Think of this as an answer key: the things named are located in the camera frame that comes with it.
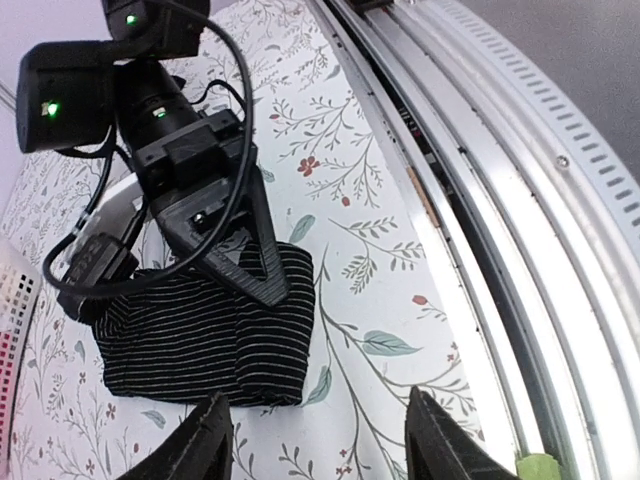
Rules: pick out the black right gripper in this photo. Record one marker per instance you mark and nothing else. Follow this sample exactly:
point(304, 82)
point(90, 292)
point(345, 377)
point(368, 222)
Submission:
point(186, 164)

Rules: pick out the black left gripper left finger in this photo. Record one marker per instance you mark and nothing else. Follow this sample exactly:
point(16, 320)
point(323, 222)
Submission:
point(199, 448)

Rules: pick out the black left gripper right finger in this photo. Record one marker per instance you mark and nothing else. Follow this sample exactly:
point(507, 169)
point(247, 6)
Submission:
point(437, 448)

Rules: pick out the black pinstriped underwear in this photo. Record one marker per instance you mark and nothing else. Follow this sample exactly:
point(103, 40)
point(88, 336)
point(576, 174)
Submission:
point(189, 337)

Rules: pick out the green tape scrap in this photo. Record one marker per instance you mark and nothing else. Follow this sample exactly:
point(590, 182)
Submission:
point(538, 467)

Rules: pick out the floral patterned table mat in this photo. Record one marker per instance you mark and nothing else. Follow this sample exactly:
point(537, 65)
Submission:
point(390, 311)

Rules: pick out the white plastic laundry basket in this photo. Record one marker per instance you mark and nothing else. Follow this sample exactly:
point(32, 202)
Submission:
point(20, 286)

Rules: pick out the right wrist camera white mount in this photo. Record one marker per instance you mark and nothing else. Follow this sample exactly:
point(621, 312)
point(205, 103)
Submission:
point(103, 254)

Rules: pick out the aluminium front table rail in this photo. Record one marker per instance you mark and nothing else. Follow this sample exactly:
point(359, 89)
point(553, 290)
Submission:
point(528, 218)

